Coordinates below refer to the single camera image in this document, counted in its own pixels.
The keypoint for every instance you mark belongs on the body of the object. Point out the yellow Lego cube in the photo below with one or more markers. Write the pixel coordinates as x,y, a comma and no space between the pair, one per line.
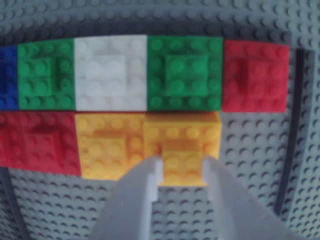
107,145
182,140

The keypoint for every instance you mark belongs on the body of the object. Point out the green Lego cube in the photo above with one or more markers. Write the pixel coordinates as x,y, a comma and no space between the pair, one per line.
45,75
185,75

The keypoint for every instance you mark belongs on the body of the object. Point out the gray Lego baseplate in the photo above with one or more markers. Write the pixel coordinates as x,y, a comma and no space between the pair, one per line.
250,150

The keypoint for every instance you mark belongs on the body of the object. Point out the blue Lego cube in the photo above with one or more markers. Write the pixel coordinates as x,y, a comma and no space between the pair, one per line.
7,77

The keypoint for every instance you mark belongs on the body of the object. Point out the white Lego cube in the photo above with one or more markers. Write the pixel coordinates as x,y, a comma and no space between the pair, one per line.
110,72

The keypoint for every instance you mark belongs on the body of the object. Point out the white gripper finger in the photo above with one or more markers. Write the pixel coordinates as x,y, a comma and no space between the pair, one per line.
240,215
127,207

